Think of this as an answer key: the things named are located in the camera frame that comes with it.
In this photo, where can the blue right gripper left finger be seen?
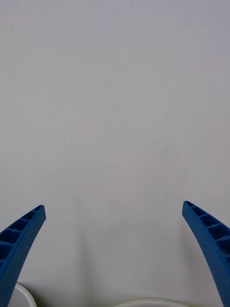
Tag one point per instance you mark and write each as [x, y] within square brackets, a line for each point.
[22, 242]

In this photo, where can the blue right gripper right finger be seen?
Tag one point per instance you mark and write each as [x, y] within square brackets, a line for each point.
[210, 242]

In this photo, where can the grey plastic waste bin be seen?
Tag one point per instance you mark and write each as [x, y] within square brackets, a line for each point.
[26, 297]

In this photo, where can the yellow-green plastic waste bin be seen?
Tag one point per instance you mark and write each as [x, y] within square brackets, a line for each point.
[155, 304]

